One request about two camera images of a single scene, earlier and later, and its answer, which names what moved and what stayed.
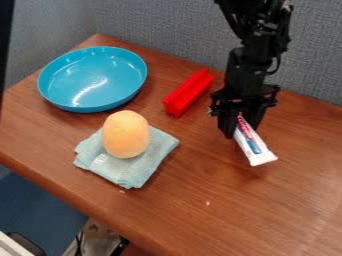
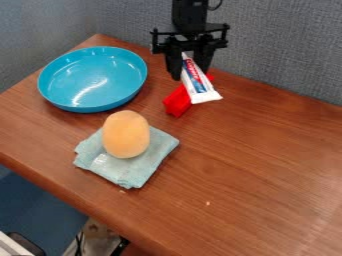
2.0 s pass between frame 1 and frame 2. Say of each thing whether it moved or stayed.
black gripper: moved
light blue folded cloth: stayed
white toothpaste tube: moved
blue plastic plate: stayed
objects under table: stayed
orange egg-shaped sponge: stayed
